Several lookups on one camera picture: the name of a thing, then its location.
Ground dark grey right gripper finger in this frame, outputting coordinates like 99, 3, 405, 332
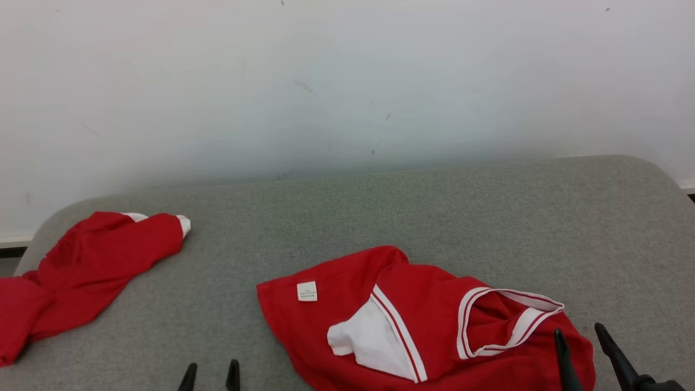
594, 323, 641, 391
554, 328, 583, 391

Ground grey fabric sofa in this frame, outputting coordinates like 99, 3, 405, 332
0, 155, 695, 391

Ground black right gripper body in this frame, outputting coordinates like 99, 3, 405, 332
633, 375, 687, 391

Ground red jersey with white trim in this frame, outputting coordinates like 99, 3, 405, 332
256, 245, 597, 391
0, 211, 192, 368

